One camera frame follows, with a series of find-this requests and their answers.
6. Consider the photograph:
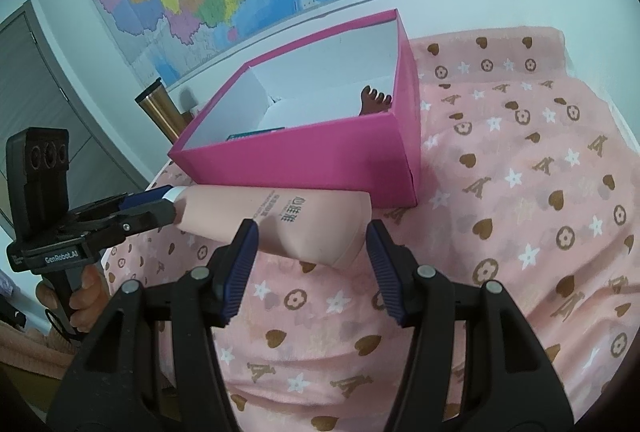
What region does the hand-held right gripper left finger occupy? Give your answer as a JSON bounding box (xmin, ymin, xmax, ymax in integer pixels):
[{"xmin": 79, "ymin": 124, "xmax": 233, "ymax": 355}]
[{"xmin": 47, "ymin": 218, "xmax": 260, "ymax": 432}]

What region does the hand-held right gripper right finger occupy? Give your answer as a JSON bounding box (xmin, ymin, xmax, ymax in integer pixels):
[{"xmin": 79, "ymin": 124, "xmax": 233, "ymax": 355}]
[{"xmin": 366, "ymin": 219, "xmax": 576, "ymax": 432}]

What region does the blue white medicine box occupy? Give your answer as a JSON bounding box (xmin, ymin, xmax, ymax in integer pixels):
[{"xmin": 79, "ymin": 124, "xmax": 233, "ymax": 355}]
[{"xmin": 225, "ymin": 127, "xmax": 286, "ymax": 142}]

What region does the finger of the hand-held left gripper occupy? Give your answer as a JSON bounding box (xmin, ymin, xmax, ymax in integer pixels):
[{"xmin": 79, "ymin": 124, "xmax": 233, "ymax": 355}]
[
  {"xmin": 86, "ymin": 200, "xmax": 178, "ymax": 244},
  {"xmin": 64, "ymin": 185, "xmax": 177, "ymax": 224}
]

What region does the large plain pink tube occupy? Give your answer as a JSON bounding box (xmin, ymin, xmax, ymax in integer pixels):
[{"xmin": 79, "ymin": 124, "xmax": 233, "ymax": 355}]
[{"xmin": 162, "ymin": 184, "xmax": 372, "ymax": 269}]

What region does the black cable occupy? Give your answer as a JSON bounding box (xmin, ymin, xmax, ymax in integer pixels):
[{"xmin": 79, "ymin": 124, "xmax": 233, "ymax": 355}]
[{"xmin": 44, "ymin": 308, "xmax": 87, "ymax": 345}]

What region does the pink cardboard box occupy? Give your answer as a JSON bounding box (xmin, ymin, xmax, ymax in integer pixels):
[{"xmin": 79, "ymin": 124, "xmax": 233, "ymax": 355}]
[{"xmin": 167, "ymin": 9, "xmax": 418, "ymax": 209}]

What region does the person's left hand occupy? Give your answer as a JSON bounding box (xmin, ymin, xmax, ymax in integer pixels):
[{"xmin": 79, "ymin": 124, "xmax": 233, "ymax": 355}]
[{"xmin": 69, "ymin": 266, "xmax": 110, "ymax": 335}]

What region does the gold metal tumbler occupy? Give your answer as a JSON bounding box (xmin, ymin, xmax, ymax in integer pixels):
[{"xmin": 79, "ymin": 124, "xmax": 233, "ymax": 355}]
[{"xmin": 135, "ymin": 79, "xmax": 186, "ymax": 145}]

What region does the grey door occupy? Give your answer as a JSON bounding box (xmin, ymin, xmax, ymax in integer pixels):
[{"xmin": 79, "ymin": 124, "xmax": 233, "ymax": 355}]
[{"xmin": 0, "ymin": 0, "xmax": 151, "ymax": 238}]

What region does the pink printed cloth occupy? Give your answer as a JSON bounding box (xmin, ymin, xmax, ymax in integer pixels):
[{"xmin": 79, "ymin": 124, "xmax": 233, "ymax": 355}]
[{"xmin": 100, "ymin": 26, "xmax": 640, "ymax": 432}]

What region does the person's left forearm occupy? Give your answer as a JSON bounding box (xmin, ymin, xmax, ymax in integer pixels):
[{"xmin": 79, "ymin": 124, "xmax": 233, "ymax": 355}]
[{"xmin": 0, "ymin": 322, "xmax": 81, "ymax": 380}]

